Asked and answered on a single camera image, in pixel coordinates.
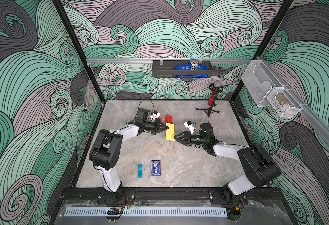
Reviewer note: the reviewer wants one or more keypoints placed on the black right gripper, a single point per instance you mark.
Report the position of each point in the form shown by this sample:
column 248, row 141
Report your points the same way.
column 187, row 139

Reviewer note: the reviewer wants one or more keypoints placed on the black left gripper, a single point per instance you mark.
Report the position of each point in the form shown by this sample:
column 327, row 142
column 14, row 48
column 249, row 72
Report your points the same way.
column 157, row 124

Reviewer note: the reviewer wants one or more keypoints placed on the yellow square paper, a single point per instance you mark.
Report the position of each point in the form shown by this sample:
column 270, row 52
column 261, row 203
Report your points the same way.
column 170, row 132

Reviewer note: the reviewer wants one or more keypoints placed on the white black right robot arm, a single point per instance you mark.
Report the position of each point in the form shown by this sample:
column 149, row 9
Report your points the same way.
column 259, row 167

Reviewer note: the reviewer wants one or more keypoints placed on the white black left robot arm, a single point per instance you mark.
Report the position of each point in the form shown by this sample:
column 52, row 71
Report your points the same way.
column 107, row 146

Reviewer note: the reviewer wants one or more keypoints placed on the black microphone tripod stand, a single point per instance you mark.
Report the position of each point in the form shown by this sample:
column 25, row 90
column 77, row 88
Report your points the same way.
column 209, row 111

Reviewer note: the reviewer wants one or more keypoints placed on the blue card box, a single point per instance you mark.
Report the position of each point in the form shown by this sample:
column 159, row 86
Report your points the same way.
column 155, row 168

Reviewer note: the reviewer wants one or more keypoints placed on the teal small block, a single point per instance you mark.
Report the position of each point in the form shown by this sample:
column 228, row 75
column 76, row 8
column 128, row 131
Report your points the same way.
column 140, row 171

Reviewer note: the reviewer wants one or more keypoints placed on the red black microphone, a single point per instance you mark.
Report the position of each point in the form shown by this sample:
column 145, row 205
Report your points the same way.
column 215, row 88

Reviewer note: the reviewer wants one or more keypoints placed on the blue snack packet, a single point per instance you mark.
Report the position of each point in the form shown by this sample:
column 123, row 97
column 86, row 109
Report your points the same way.
column 193, row 65

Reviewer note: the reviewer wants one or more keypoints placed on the small clear plastic bin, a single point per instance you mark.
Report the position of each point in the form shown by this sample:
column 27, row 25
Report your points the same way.
column 285, row 105

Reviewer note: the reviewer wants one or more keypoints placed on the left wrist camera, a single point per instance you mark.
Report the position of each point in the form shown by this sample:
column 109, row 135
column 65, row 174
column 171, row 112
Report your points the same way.
column 154, row 115

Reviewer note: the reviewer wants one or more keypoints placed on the black wall shelf basket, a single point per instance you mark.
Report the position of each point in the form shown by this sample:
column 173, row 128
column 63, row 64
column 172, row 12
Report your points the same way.
column 166, row 69

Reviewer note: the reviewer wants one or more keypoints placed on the clear plastic wall bin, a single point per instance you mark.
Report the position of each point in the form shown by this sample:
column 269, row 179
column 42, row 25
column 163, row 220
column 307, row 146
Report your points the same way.
column 258, row 80

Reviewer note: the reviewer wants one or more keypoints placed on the aluminium rail back wall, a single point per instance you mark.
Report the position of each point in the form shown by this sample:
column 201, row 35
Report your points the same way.
column 150, row 60

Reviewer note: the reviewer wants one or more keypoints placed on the aluminium rail wall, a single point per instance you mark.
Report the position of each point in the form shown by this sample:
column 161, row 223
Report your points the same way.
column 150, row 60
column 314, row 120

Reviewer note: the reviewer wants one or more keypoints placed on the white slotted cable duct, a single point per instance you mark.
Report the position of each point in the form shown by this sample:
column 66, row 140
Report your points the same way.
column 149, row 212

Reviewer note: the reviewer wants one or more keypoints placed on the black corner frame post left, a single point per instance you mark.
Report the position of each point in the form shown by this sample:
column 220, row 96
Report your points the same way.
column 70, row 30

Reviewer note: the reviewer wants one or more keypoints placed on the black corner frame post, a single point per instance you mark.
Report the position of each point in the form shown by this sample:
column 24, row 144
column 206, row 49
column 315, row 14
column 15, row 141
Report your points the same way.
column 70, row 30
column 268, row 36

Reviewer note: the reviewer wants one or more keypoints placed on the black front base frame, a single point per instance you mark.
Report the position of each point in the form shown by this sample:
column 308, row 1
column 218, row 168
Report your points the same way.
column 216, row 195

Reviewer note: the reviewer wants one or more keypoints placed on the aluminium rail right wall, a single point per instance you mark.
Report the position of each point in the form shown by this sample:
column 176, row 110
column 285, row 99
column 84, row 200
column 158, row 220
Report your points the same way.
column 314, row 120

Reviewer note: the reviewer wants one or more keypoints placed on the black corner frame post right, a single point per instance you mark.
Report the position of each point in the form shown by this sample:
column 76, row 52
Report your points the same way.
column 268, row 36

